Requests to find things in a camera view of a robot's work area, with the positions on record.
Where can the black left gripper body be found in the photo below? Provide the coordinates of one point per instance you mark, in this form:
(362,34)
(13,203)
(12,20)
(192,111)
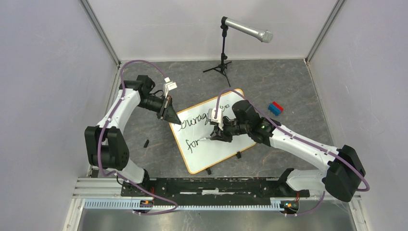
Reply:
(164,104)

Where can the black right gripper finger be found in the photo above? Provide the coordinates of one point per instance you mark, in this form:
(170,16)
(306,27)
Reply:
(223,138)
(217,131)

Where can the silver microphone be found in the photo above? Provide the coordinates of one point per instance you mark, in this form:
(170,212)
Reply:
(264,36)

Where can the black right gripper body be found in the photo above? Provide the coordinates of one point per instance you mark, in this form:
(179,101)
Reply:
(230,127)

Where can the black microphone tripod stand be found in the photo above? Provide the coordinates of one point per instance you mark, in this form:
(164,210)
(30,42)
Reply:
(222,67)

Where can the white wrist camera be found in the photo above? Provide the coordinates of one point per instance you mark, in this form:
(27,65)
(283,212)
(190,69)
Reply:
(214,117)
(169,85)

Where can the white slotted cable duct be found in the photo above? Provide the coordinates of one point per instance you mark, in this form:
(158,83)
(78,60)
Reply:
(136,204)

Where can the yellow framed whiteboard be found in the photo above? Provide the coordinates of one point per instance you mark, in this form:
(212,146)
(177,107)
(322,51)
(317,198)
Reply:
(201,155)

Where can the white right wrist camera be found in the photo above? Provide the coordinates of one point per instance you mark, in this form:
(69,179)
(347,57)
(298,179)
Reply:
(214,117)

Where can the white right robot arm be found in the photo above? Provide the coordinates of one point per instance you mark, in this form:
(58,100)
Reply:
(339,171)

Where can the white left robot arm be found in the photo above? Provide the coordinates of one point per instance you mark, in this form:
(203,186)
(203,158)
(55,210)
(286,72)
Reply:
(106,147)

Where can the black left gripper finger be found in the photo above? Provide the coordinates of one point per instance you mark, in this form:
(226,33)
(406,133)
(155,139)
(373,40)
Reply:
(172,118)
(170,108)

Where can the blue red toy brick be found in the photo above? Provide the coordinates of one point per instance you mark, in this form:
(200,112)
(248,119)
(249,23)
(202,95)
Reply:
(275,108)

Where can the white black whiteboard marker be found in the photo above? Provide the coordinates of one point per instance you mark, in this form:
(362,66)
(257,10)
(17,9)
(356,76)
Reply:
(204,139)

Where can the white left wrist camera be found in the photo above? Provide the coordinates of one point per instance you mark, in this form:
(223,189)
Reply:
(169,85)

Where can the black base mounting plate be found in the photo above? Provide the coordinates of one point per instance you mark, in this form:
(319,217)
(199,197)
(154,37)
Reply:
(212,191)

